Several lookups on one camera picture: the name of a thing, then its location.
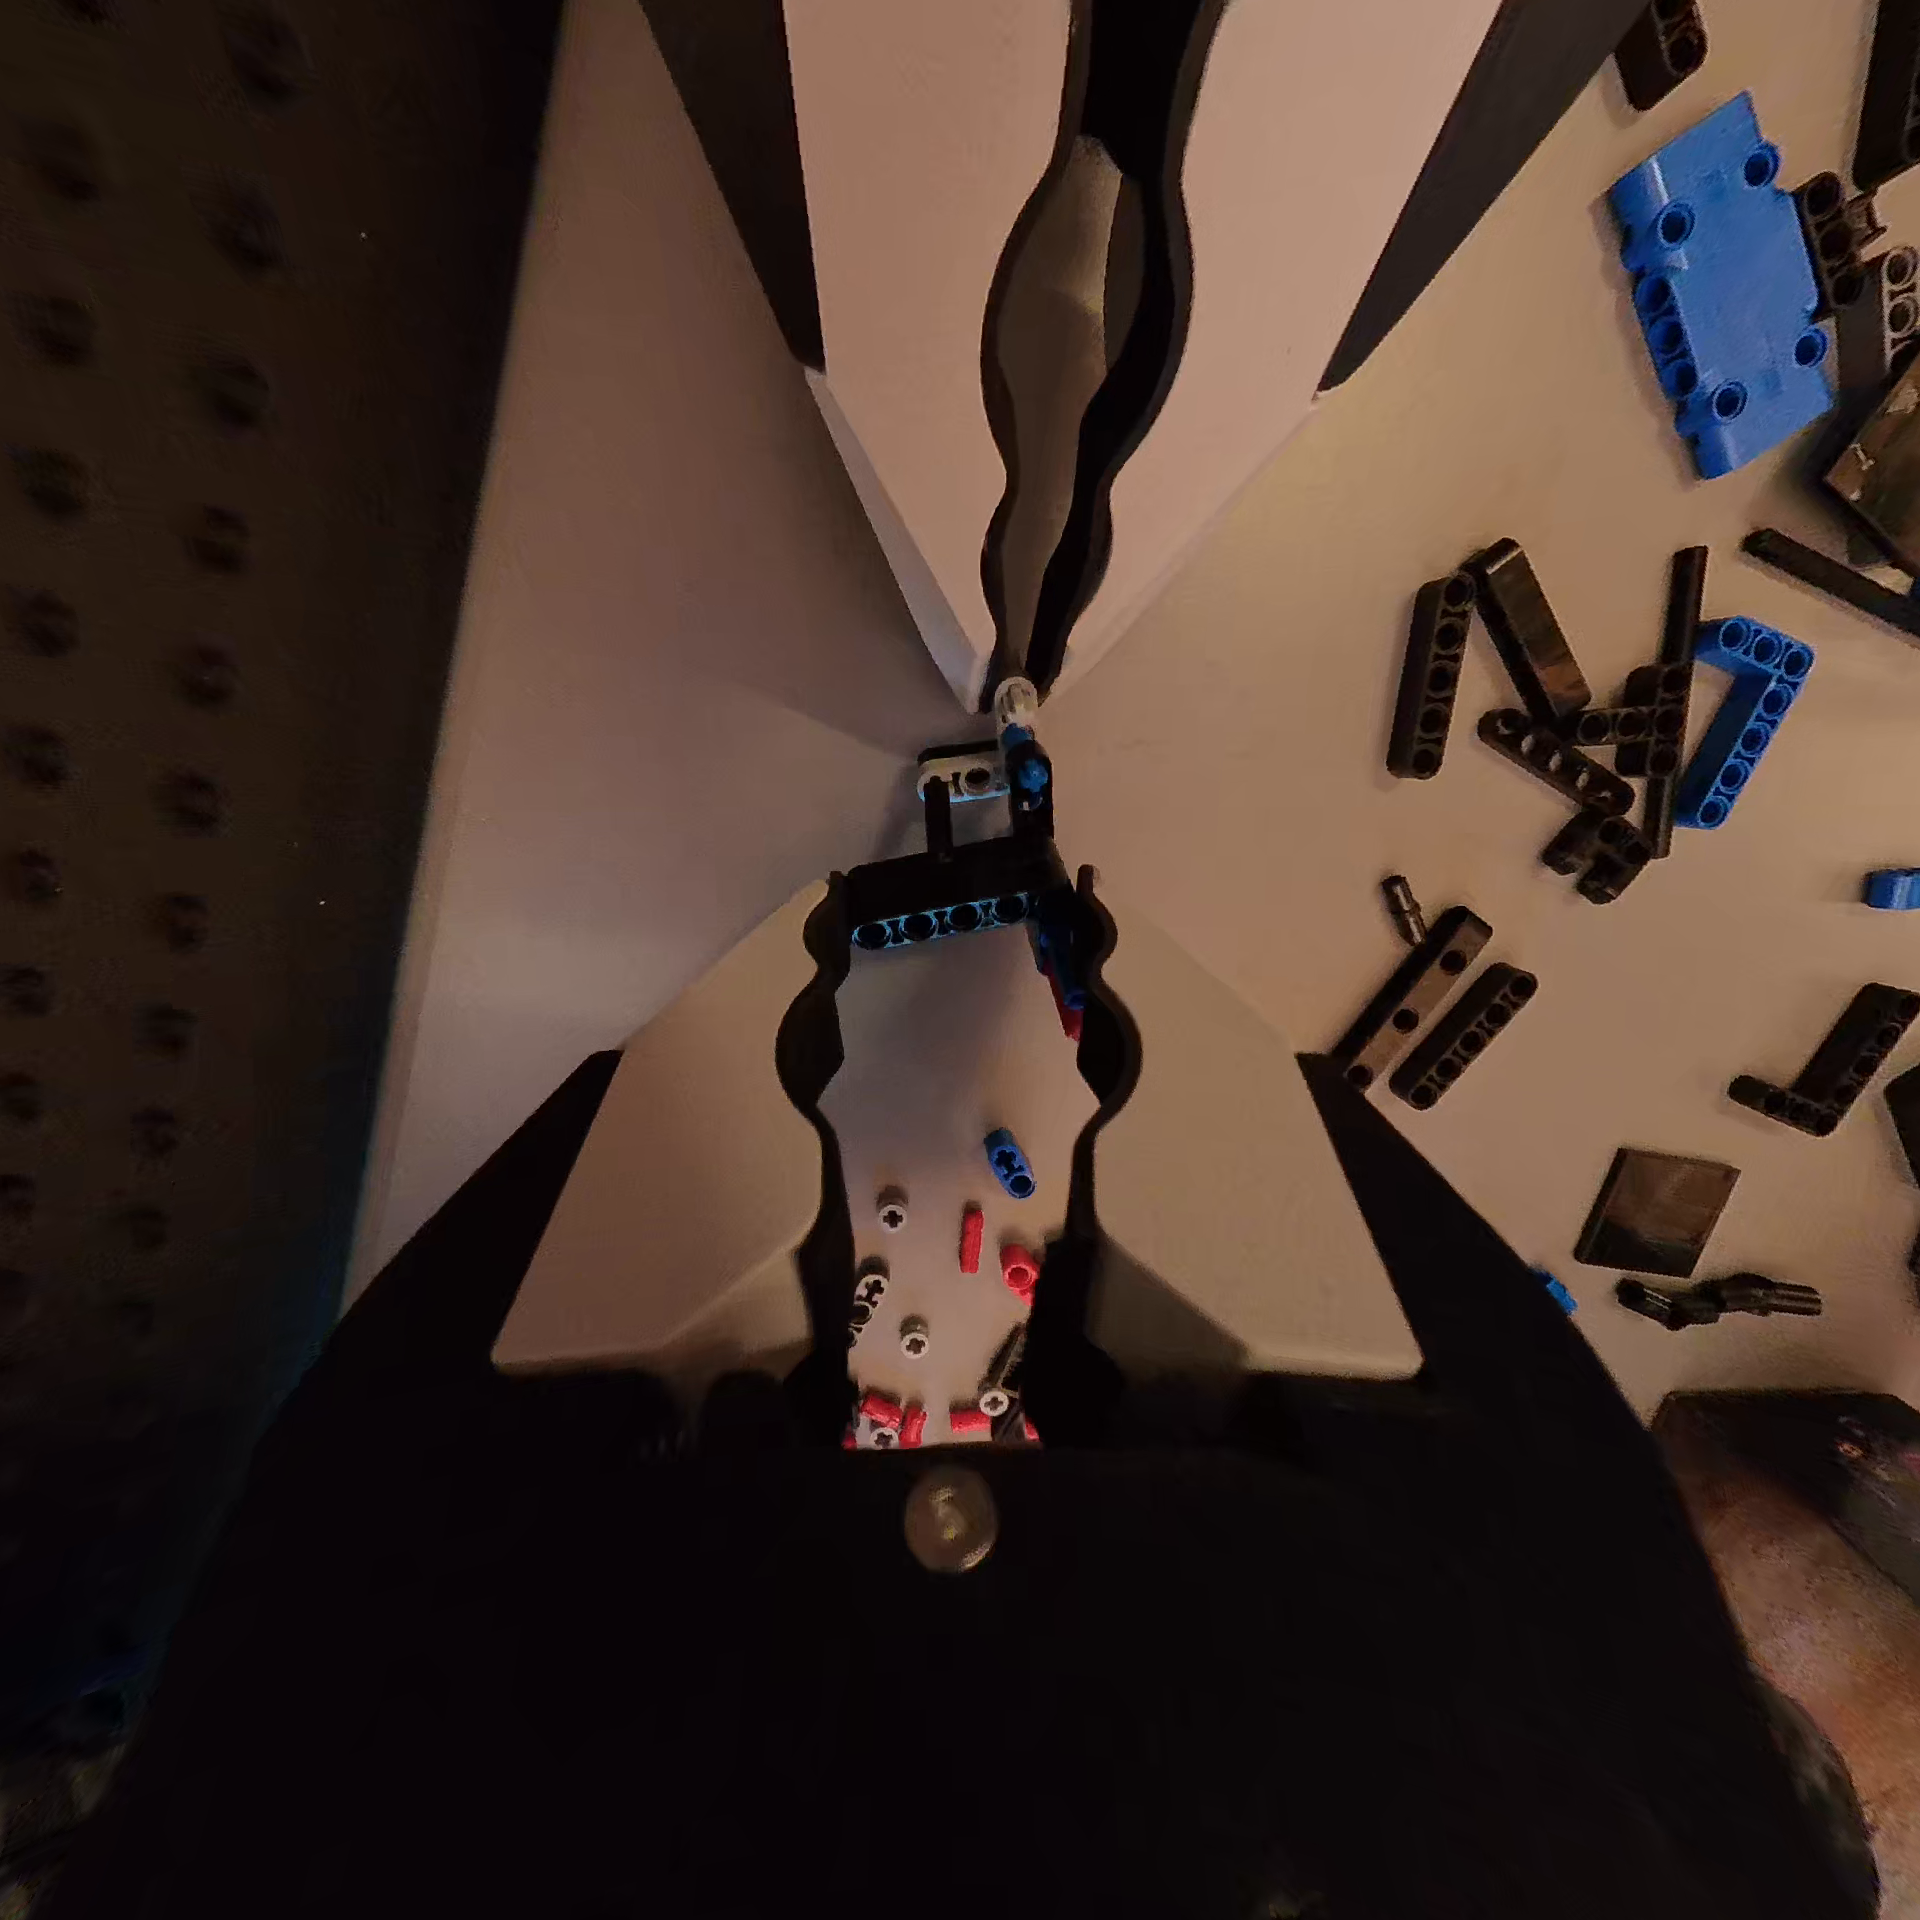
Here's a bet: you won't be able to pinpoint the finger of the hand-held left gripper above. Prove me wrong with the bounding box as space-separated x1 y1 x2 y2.
1024 0 1503 694
780 0 1086 710

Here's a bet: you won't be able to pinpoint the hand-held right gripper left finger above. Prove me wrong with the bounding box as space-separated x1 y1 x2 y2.
492 873 864 1450

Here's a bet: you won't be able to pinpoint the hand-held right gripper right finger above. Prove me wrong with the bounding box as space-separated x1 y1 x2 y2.
1024 864 1426 1450

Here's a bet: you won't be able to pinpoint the black blue toy brick assembly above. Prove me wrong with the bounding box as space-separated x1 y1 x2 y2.
824 838 1096 1045

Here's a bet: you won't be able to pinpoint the grey liftarm with pins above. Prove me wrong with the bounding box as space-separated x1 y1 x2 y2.
913 675 1056 864

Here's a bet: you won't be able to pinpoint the grey desk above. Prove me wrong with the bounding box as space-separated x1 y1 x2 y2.
345 0 1920 1450

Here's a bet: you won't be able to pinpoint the long black toy beam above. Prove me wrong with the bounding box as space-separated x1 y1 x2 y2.
1325 905 1497 1091

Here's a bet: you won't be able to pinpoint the short black toy beam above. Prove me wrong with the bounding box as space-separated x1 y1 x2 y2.
1386 960 1541 1114

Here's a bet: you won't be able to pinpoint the pile of small toy pins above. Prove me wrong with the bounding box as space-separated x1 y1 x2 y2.
838 1257 1052 1454

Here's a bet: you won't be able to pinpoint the small black angled beam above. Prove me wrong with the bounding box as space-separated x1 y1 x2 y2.
1616 0 1709 113

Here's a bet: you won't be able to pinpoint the large black flat toy tile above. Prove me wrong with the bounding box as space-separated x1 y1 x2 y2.
1573 1147 1743 1277

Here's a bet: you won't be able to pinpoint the blue studded toy beam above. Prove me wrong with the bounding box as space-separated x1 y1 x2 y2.
1607 94 1839 483

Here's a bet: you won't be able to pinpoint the large black angled toy beam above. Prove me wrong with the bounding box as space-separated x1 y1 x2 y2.
1385 540 1593 782

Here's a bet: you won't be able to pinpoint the black toy connector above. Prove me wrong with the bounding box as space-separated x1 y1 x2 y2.
1616 1274 1825 1336

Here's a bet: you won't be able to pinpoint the small grey toy connector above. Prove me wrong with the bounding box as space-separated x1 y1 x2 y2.
1791 172 1920 386

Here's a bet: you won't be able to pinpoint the black joined toy beams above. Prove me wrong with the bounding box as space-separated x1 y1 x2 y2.
1476 546 1712 905

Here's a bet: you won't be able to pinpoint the black studded toy block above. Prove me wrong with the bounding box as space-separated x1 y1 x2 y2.
1852 0 1920 193

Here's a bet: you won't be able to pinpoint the small black flat toy tile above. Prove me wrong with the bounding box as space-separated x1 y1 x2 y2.
1822 360 1920 580

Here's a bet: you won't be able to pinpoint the black dimpled panel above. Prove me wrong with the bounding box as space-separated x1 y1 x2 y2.
0 0 565 1801

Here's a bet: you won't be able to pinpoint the toy set cardboard box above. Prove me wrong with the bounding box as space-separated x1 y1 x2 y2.
1650 1387 1920 1920

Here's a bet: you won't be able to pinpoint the blue angled toy beam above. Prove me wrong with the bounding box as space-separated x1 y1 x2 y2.
1670 616 1817 833

